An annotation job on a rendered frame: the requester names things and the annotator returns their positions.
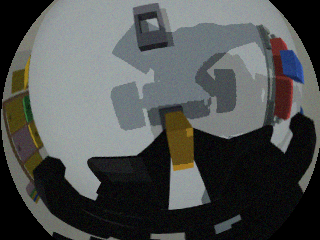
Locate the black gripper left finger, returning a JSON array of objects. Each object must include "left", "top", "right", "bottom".
[{"left": 87, "top": 129, "right": 171, "bottom": 209}]

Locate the red long block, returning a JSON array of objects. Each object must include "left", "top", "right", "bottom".
[{"left": 269, "top": 37, "right": 293, "bottom": 120}]

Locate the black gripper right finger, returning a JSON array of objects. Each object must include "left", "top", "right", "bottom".
[{"left": 192, "top": 125, "right": 273, "bottom": 201}]

